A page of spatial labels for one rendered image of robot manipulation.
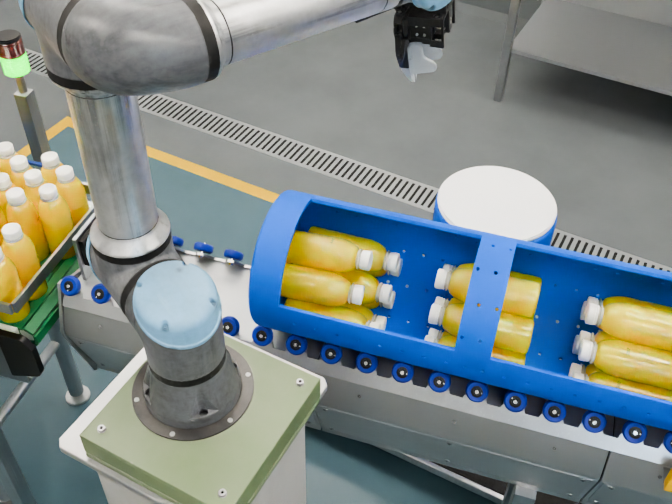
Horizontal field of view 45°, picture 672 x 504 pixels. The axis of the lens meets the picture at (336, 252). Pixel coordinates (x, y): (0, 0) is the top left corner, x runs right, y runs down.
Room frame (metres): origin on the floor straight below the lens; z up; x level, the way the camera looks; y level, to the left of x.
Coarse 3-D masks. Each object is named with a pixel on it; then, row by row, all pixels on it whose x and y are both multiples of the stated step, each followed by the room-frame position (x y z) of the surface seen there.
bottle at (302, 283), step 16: (288, 272) 1.10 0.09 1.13; (304, 272) 1.10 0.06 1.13; (320, 272) 1.10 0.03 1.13; (288, 288) 1.08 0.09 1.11; (304, 288) 1.07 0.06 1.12; (320, 288) 1.07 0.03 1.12; (336, 288) 1.07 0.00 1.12; (352, 288) 1.08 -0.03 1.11; (320, 304) 1.07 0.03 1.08; (336, 304) 1.06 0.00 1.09
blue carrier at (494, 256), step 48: (288, 192) 1.24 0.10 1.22; (288, 240) 1.10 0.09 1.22; (384, 240) 1.26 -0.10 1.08; (432, 240) 1.23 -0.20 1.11; (480, 240) 1.19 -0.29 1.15; (432, 288) 1.19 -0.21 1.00; (480, 288) 0.99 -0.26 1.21; (576, 288) 1.14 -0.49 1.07; (624, 288) 1.12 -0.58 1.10; (336, 336) 1.00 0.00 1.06; (384, 336) 0.97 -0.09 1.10; (480, 336) 0.93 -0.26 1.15; (528, 384) 0.90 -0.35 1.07; (576, 384) 0.87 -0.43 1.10
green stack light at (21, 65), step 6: (24, 54) 1.76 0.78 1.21; (0, 60) 1.75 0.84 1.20; (6, 60) 1.73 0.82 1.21; (12, 60) 1.73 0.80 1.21; (18, 60) 1.74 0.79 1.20; (24, 60) 1.76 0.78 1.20; (6, 66) 1.74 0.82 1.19; (12, 66) 1.73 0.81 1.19; (18, 66) 1.74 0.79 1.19; (24, 66) 1.75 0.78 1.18; (6, 72) 1.74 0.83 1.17; (12, 72) 1.73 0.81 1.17; (18, 72) 1.74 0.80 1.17; (24, 72) 1.75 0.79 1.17
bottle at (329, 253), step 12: (300, 240) 1.15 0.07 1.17; (312, 240) 1.15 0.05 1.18; (324, 240) 1.15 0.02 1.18; (336, 240) 1.15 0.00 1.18; (288, 252) 1.14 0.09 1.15; (300, 252) 1.13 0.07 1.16; (312, 252) 1.13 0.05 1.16; (324, 252) 1.12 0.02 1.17; (336, 252) 1.12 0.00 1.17; (348, 252) 1.12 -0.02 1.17; (360, 252) 1.13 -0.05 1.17; (300, 264) 1.13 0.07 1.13; (312, 264) 1.12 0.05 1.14; (324, 264) 1.11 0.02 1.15; (336, 264) 1.11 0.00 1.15; (348, 264) 1.11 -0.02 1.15
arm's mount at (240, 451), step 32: (256, 352) 0.84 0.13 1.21; (128, 384) 0.77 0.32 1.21; (256, 384) 0.77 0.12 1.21; (288, 384) 0.78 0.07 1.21; (96, 416) 0.71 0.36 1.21; (128, 416) 0.71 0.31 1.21; (224, 416) 0.71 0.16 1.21; (256, 416) 0.71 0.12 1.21; (288, 416) 0.72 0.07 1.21; (96, 448) 0.66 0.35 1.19; (128, 448) 0.65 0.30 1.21; (160, 448) 0.66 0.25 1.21; (192, 448) 0.66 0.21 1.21; (224, 448) 0.66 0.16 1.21; (256, 448) 0.66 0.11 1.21; (160, 480) 0.61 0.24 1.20; (192, 480) 0.60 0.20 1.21; (224, 480) 0.61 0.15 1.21; (256, 480) 0.62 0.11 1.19
